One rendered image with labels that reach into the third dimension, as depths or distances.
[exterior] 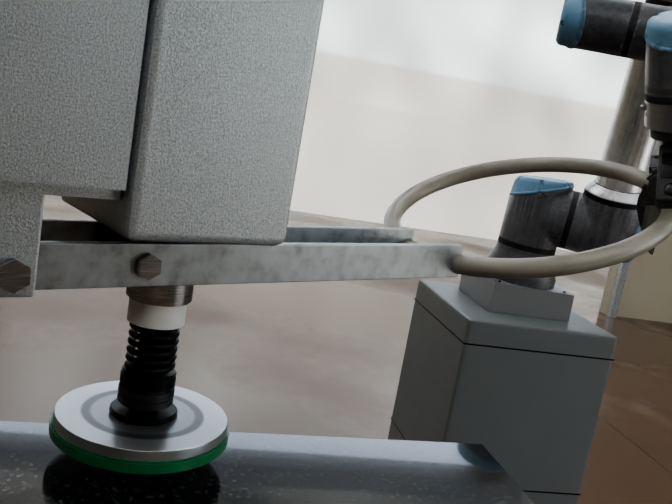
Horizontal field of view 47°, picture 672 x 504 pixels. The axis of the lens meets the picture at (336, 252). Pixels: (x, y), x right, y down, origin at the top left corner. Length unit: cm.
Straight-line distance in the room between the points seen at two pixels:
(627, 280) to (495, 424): 500
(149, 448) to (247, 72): 43
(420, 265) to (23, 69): 61
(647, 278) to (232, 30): 632
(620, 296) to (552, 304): 481
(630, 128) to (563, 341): 53
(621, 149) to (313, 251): 112
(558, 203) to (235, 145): 127
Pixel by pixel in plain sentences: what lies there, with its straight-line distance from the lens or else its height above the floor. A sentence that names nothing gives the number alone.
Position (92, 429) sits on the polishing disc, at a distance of 97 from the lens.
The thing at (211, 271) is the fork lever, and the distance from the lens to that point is 92.
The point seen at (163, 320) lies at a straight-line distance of 94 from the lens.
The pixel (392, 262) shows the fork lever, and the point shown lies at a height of 108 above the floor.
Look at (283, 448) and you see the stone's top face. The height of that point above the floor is 80.
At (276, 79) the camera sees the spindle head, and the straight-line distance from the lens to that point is 86.
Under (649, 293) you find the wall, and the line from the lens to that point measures 704.
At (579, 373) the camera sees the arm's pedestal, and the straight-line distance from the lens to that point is 201.
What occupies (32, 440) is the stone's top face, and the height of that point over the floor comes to 80.
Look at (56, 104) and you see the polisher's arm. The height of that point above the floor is 123.
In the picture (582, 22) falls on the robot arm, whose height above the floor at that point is 148.
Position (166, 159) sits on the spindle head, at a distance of 81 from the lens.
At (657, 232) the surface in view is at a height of 118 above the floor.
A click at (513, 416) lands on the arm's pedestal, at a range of 198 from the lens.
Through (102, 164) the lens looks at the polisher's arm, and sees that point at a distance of 80.
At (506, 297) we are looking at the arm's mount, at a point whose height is 89.
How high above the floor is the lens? 127
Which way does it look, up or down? 10 degrees down
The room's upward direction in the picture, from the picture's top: 10 degrees clockwise
